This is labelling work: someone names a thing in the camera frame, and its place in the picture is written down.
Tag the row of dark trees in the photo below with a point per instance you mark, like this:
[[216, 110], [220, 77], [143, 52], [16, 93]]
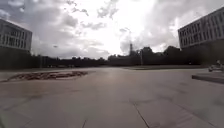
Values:
[[100, 61]]

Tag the distant slender tower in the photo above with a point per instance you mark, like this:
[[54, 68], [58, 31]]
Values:
[[131, 49]]

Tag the grey concrete slab plaza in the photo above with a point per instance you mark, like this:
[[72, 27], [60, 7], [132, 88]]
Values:
[[110, 96]]

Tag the brown flower bed patch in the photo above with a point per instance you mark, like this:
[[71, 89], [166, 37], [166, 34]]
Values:
[[46, 75]]

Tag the large grey windowed building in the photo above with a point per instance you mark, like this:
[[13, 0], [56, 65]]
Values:
[[205, 36]]

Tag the raised concrete kerb step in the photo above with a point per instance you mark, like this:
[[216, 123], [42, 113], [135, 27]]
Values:
[[208, 78]]

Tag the pale glass-fronted building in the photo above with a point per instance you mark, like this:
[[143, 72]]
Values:
[[15, 41]]

